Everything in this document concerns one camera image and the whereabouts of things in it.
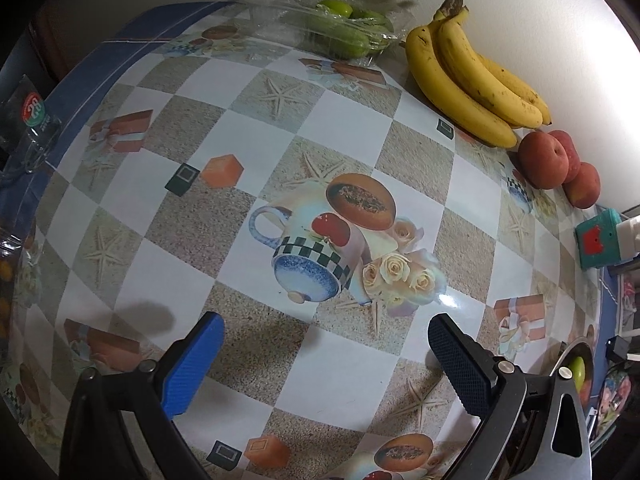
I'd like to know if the large steel plate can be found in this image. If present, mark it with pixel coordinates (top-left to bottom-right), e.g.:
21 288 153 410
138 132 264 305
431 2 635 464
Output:
552 337 593 412

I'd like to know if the clear box of kumquats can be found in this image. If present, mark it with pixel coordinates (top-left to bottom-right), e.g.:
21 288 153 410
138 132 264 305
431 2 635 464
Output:
1 229 30 362

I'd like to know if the yellow banana bunch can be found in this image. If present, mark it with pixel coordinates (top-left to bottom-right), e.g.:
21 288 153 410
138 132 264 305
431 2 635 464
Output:
405 0 552 148

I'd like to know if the far red apple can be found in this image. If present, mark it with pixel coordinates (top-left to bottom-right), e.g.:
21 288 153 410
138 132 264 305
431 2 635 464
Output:
563 162 601 209

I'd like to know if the glass mug with sticker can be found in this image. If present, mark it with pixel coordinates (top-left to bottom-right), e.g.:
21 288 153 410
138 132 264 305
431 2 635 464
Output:
1 74 62 182

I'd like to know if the red apple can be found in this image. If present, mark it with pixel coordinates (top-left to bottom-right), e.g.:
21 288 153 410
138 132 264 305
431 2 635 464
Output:
518 131 568 190
549 130 580 183
563 162 601 209

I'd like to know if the white power adapter lamp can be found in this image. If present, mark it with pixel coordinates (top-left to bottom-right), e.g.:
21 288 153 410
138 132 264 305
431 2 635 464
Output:
616 216 640 261

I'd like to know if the teal box with red crab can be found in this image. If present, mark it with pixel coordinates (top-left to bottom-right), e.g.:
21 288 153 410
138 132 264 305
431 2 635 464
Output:
575 208 623 270

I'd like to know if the black charger with cable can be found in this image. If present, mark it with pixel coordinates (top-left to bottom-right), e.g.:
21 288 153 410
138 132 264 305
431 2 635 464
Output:
605 336 640 363

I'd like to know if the checkered printed tablecloth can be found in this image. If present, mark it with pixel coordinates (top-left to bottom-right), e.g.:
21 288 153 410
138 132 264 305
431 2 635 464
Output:
1 4 617 479

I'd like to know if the clear box of green fruit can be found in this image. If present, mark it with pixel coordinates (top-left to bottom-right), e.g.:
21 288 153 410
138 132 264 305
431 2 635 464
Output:
239 0 414 66

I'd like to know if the middle red apple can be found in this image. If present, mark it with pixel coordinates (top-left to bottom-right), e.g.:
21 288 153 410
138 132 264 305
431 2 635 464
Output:
549 130 580 183

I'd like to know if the green guava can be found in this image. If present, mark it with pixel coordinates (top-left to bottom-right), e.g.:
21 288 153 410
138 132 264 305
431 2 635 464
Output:
567 356 586 392

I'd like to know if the front red apple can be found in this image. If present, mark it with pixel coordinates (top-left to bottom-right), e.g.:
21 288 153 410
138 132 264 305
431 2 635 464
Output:
518 131 568 190

